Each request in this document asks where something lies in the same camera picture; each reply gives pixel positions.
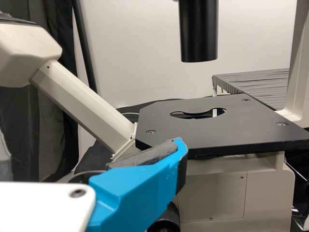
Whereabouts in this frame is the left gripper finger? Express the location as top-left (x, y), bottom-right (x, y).
top-left (88, 137), bottom-right (189, 232)

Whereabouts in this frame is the cream microscope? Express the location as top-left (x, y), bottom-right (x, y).
top-left (0, 0), bottom-right (309, 232)

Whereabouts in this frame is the black platform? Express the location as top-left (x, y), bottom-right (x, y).
top-left (211, 68), bottom-right (290, 112)

